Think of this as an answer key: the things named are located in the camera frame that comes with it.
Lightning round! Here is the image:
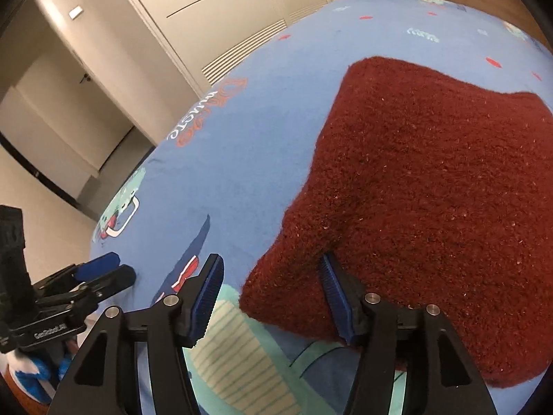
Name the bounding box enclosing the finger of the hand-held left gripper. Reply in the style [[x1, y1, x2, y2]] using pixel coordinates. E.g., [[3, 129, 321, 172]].
[[84, 265, 137, 303], [71, 252, 120, 282]]

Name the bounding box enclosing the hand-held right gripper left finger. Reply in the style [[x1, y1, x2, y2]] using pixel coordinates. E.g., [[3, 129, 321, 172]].
[[49, 253, 225, 415]]

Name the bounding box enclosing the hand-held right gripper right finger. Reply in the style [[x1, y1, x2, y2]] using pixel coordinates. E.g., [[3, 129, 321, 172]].
[[319, 253, 497, 415]]

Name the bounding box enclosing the dark red knitted sweater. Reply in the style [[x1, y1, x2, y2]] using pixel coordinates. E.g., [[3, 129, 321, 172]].
[[237, 56, 553, 390]]

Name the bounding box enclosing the blue white cloth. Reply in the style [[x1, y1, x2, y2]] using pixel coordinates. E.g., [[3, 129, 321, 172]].
[[9, 339, 76, 403]]

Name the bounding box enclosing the white door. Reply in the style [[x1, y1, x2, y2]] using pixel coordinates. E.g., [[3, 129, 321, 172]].
[[13, 58, 134, 174]]

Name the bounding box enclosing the blue dinosaur printed blanket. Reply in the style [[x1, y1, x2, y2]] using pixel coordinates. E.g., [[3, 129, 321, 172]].
[[88, 0, 553, 415]]

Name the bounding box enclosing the white wardrobe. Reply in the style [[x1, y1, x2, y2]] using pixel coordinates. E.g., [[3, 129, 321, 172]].
[[104, 0, 359, 96]]

